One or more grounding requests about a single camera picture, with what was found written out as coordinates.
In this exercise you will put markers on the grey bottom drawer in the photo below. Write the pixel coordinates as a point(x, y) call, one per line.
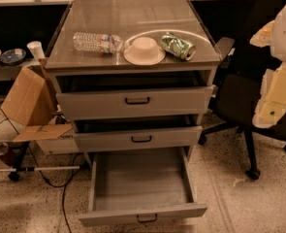
point(129, 186)

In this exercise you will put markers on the grey drawer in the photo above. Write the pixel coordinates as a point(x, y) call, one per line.
point(133, 133)
point(129, 186)
point(132, 95)

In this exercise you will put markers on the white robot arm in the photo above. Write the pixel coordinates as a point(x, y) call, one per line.
point(271, 106)

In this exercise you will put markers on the grey drawer cabinet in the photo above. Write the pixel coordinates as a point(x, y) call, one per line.
point(131, 19)

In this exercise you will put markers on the grey middle drawer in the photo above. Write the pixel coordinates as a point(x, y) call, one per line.
point(133, 133)

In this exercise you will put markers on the grey top drawer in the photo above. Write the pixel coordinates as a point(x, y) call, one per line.
point(132, 95)

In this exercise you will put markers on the white upturned paper bowl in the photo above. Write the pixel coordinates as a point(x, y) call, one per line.
point(144, 51)

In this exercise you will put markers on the crushed green soda can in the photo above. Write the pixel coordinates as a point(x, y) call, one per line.
point(177, 46)

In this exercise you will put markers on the clear plastic water bottle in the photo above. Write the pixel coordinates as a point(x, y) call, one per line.
point(104, 43)

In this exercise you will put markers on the white black pole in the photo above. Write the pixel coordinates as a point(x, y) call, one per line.
point(37, 169)

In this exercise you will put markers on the black office chair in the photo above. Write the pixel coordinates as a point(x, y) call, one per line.
point(238, 85)

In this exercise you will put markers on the open cardboard box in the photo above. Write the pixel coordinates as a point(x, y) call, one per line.
point(31, 104)

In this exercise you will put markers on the white paper cup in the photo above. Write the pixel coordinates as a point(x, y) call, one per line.
point(36, 49)

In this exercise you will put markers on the dark blue bowl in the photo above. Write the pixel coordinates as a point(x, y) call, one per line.
point(13, 57)

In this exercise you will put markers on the brown cup on floor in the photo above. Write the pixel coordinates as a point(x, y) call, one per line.
point(7, 156)

